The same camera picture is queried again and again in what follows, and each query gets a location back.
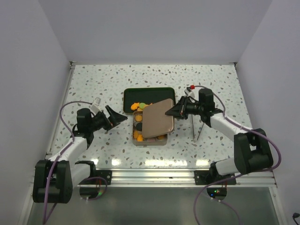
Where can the orange round flower cookie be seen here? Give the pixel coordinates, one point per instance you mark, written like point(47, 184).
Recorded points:
point(138, 118)

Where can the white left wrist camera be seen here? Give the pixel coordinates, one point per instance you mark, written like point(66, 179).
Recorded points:
point(95, 106)

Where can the orange swirl star cookie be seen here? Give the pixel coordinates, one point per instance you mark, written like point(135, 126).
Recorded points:
point(161, 137)

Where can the metal tongs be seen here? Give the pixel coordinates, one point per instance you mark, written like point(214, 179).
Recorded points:
point(197, 127)

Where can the dark green tray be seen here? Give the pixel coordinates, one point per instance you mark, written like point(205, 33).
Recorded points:
point(145, 95)

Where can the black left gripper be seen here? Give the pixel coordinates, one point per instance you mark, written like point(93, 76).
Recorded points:
point(114, 119)

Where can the black sandwich cookie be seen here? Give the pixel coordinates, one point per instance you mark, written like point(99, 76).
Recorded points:
point(139, 126)

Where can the green cookie under black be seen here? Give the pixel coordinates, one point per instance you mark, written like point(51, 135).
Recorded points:
point(142, 105)

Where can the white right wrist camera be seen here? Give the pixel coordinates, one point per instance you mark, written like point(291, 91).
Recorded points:
point(189, 91)

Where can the gold tin lid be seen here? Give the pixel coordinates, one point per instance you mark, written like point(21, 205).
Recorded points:
point(154, 120)

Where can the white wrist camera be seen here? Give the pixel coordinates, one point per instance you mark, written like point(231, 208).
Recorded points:
point(95, 106)
point(189, 91)

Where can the aluminium front rail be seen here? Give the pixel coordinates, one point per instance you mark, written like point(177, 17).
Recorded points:
point(157, 177)

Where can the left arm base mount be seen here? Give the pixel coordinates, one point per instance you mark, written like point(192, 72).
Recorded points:
point(106, 176)

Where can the gold cookie tin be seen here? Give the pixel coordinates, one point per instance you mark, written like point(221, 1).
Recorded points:
point(145, 142)

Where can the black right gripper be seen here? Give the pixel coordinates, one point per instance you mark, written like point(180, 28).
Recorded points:
point(178, 110)

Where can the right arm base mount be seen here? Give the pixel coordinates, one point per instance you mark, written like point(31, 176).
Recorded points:
point(203, 177)

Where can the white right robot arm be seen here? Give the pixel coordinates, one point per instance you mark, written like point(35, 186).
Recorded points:
point(251, 150)

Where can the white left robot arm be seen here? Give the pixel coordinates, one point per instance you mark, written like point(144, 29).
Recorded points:
point(56, 177)

